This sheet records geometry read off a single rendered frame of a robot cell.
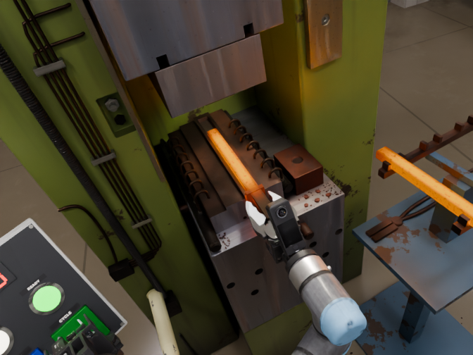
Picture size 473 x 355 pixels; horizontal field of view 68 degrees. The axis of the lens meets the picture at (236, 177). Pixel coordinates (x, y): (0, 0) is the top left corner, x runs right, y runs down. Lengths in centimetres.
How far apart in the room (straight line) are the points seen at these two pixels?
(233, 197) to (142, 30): 45
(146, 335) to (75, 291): 118
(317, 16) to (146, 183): 57
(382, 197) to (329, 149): 111
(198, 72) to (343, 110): 55
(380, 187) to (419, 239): 115
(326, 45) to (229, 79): 32
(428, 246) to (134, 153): 82
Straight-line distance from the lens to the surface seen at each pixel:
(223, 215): 86
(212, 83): 66
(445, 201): 87
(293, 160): 95
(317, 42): 90
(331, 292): 67
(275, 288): 111
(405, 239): 112
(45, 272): 74
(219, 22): 64
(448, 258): 111
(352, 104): 108
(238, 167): 92
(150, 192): 94
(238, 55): 67
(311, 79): 95
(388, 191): 224
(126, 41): 61
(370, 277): 187
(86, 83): 77
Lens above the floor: 161
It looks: 42 degrees down
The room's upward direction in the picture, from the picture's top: 15 degrees counter-clockwise
